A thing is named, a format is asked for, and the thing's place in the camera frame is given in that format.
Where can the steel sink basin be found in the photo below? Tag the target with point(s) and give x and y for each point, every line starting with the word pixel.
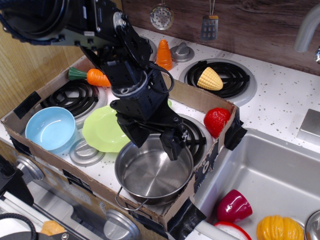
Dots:
pixel 275 176

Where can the black burner coil front right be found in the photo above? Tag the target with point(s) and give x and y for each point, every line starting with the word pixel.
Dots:
pixel 196 140

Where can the yellow toy corn cob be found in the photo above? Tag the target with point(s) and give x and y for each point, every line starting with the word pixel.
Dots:
pixel 210 80

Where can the red rimmed white plate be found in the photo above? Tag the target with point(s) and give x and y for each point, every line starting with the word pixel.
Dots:
pixel 233 230

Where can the orange toy carrot green top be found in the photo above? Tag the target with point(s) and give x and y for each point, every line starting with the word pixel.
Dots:
pixel 94 77

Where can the silver stove knob top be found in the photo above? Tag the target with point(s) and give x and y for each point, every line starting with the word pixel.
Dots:
pixel 182 53

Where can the stainless steel pot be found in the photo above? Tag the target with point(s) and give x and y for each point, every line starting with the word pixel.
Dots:
pixel 148 174

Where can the silver oven knob right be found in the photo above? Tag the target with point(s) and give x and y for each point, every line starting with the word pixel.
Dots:
pixel 119 227

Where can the orange cone toy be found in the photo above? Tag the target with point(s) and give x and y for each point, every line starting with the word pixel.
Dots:
pixel 163 57

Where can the yellow toy pumpkin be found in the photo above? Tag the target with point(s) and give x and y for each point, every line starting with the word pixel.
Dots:
pixel 276 227

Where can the silver faucet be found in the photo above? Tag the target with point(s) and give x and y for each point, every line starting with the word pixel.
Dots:
pixel 307 29

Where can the dark red plastic cup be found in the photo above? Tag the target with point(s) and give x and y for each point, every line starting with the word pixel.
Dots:
pixel 233 207

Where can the green plastic plate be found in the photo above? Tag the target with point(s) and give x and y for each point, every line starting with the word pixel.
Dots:
pixel 102 132

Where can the silver oven knob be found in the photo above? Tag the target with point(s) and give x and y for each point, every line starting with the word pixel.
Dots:
pixel 30 171
pixel 119 227

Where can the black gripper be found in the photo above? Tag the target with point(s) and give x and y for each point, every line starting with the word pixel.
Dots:
pixel 142 108

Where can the light blue plastic bowl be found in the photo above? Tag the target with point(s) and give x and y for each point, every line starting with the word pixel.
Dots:
pixel 52 128

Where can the red toy strawberry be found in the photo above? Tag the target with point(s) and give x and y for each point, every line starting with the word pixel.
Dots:
pixel 215 120

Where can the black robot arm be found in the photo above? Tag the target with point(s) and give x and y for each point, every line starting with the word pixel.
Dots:
pixel 107 38

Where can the cardboard fence box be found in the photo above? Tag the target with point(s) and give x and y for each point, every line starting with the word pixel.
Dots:
pixel 100 183

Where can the metal lid in sink corner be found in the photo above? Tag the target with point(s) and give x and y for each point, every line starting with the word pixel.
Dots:
pixel 312 226

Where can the hanging metal spatula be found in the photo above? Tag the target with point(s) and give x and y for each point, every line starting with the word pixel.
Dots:
pixel 210 23

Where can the hanging round metal strainer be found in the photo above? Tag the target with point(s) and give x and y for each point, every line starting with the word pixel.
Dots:
pixel 161 16

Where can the silver oven knob left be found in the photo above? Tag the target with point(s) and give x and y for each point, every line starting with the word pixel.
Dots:
pixel 30 171

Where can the black burner coil back right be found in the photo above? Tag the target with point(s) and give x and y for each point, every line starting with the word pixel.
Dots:
pixel 221 78

